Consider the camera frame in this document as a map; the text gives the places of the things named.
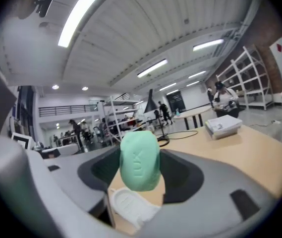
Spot white stocked shelf rack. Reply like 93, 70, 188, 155
102, 95, 147, 146

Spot white round table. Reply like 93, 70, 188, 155
173, 105, 217, 131

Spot white soap dish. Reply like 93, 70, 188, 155
109, 186, 162, 230

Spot black desk lamp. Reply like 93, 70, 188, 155
143, 88, 171, 147

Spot person's head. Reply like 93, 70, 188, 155
16, 0, 40, 20

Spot black mezzanine railing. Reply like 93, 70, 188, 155
38, 104, 99, 118

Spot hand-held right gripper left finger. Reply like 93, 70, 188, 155
43, 144, 122, 214

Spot light wooden table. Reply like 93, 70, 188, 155
106, 124, 282, 236

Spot black lamp cable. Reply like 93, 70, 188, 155
165, 129, 199, 140

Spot small green object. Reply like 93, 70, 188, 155
119, 130, 162, 192

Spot black door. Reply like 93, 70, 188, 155
166, 91, 187, 113

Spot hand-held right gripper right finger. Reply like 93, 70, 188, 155
159, 148, 280, 233

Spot white empty shelf rack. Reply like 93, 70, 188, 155
216, 45, 276, 112

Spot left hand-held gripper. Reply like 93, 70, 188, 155
11, 132, 80, 160

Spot ceiling tube lights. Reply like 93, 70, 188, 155
57, 0, 225, 96

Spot black head-worn camera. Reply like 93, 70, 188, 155
33, 0, 56, 18

